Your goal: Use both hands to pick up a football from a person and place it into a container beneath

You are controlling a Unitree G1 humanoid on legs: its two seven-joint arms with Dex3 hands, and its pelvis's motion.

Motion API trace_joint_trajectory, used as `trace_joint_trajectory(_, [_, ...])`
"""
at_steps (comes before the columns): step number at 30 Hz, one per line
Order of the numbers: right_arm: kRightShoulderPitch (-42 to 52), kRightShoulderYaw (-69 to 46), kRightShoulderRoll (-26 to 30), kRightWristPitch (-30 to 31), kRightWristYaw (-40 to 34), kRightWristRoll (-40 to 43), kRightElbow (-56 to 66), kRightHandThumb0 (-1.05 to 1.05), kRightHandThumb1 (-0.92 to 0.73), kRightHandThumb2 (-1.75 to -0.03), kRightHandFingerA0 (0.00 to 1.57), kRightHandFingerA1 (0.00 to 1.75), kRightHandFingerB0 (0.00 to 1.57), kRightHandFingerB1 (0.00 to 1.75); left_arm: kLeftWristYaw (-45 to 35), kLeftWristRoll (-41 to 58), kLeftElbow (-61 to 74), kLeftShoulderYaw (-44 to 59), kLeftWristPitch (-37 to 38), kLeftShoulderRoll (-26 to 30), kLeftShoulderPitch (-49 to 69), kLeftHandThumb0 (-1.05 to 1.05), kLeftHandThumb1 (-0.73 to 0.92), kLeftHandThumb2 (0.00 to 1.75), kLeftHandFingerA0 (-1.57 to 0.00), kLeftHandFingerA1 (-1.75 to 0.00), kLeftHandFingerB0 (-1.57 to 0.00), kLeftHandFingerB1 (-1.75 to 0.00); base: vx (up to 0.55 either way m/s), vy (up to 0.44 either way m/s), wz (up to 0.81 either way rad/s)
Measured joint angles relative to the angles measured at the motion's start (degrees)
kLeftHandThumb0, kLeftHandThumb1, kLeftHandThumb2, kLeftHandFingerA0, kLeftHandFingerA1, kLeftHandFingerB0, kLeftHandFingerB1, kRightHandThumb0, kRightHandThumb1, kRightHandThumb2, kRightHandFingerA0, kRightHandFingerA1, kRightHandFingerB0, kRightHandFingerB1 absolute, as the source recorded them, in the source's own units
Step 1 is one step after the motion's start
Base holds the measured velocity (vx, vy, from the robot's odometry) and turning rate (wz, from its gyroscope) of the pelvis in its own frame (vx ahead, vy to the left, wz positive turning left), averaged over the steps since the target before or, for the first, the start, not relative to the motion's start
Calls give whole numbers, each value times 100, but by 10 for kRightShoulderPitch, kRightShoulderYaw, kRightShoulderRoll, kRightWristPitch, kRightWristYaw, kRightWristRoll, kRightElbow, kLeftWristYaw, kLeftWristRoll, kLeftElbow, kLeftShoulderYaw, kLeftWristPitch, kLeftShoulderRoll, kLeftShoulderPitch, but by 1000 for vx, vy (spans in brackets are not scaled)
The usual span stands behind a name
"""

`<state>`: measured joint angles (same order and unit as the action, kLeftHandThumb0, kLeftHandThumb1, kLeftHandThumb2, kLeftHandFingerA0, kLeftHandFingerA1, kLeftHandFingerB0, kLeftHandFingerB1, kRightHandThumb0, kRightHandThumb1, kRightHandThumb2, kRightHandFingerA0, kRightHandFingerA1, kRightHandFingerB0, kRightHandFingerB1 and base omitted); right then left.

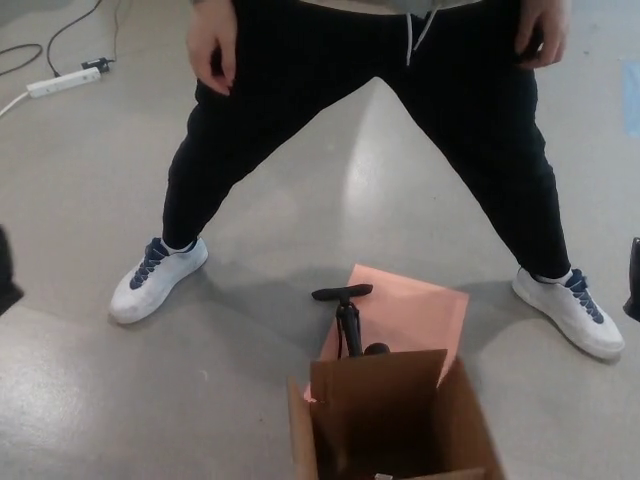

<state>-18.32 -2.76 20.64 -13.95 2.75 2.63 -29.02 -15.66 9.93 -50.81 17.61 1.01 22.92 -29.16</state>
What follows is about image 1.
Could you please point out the white left sneaker navy laces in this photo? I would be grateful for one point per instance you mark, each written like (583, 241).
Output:
(565, 315)

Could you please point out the white right sneaker navy laces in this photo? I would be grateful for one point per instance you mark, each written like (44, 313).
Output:
(155, 290)

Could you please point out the brown cardboard box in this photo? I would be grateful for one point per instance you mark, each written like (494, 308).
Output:
(320, 440)

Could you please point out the person's left hand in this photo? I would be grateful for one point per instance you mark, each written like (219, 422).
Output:
(545, 35)

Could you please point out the white sneaker navy laces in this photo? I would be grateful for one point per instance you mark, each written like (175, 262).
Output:
(565, 315)
(155, 290)

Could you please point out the black trousers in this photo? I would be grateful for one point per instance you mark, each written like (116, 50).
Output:
(300, 100)

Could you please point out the white left sock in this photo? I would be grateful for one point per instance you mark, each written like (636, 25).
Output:
(552, 279)

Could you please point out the blue floor tape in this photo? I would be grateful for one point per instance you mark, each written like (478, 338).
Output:
(632, 97)

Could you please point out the black plug adapter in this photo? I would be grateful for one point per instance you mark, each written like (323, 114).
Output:
(97, 65)

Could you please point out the person's right hand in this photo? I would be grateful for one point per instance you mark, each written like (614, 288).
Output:
(210, 50)

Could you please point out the white sock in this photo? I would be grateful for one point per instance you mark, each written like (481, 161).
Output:
(552, 279)
(181, 247)

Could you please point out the pink cardboard sheet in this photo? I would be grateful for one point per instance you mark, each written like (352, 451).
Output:
(415, 320)

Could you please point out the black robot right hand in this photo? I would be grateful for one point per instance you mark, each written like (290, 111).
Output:
(634, 280)

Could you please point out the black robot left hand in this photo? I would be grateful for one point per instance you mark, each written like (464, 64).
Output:
(9, 275)

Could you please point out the white right sock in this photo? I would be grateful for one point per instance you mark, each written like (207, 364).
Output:
(181, 247)

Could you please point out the black ball pump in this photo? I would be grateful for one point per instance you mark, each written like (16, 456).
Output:
(350, 320)

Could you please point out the white power strip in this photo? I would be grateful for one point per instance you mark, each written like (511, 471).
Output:
(62, 83)

